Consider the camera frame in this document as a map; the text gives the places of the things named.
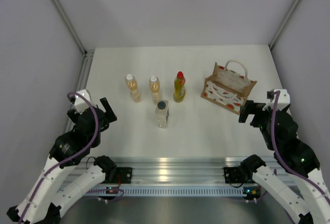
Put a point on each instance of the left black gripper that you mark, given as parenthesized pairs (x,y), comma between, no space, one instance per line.
(110,115)

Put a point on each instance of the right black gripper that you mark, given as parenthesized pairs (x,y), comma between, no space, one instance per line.
(246,109)

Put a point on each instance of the burlap watermelon canvas bag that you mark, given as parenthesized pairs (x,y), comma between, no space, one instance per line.
(228,88)

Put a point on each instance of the amber bottle white cap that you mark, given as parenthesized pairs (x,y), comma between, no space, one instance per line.
(133,88)
(154,85)

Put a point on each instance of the clear jar grey lid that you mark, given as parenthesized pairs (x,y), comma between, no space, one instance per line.
(162,113)

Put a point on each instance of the yellow bottle red cap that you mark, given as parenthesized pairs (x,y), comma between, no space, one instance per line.
(179,87)

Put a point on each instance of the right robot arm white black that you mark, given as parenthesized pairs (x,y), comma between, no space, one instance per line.
(311,205)

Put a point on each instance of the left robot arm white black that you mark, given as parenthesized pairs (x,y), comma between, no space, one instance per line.
(47,202)

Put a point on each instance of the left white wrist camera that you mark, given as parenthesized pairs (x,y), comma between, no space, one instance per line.
(82,101)

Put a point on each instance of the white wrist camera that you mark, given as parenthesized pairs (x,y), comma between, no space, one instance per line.
(82,101)
(279,98)

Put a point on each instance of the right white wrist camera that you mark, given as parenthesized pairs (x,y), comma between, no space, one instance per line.
(279,98)

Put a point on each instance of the left side aluminium rail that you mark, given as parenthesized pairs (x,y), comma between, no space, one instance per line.
(84,71)

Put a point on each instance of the aluminium rail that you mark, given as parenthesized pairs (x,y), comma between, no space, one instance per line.
(177,171)
(84,71)

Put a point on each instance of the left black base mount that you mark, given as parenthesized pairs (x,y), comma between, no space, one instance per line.
(123,175)

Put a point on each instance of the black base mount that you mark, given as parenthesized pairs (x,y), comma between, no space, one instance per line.
(123,175)
(234,175)

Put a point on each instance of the aluminium front rail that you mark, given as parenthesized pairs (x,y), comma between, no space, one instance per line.
(177,171)

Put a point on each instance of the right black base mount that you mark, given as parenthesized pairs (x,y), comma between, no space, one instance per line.
(234,175)

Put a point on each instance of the grey slotted cable duct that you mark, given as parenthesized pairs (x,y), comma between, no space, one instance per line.
(182,191)

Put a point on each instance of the right aluminium frame post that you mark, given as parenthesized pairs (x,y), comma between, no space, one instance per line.
(284,22)

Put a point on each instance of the aluminium frame post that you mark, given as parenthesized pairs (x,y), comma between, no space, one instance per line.
(68,25)
(284,22)

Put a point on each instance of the left aluminium frame post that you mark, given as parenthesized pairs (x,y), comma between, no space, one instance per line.
(68,25)

